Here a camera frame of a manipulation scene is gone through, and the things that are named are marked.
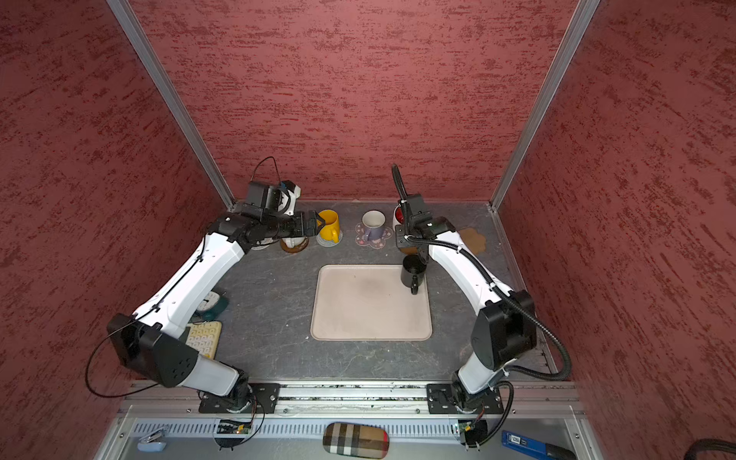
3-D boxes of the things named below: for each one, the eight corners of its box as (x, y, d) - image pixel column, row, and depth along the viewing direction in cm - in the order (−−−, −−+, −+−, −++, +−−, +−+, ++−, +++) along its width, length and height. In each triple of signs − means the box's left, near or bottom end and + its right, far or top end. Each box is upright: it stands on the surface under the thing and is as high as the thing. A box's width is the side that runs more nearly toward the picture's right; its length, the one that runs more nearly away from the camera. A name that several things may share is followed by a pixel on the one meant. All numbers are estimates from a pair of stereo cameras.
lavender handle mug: (367, 246, 109) (367, 232, 102) (360, 226, 115) (359, 212, 109) (389, 241, 111) (390, 227, 104) (381, 221, 117) (381, 207, 110)
